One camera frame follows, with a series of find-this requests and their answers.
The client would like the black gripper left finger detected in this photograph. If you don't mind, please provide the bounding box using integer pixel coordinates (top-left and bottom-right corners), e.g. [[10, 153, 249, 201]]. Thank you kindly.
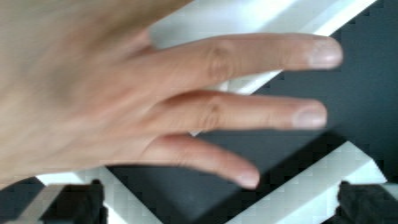
[[17, 179, 111, 224]]

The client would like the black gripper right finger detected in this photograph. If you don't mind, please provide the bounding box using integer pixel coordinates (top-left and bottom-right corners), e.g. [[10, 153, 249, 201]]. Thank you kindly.
[[322, 182, 398, 224]]

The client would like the bare human hand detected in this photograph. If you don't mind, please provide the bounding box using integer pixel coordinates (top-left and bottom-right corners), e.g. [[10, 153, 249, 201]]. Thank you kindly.
[[0, 0, 344, 189]]

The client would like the white square table top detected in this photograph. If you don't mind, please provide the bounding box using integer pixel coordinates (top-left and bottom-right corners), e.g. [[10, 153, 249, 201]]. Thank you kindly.
[[38, 0, 386, 224]]

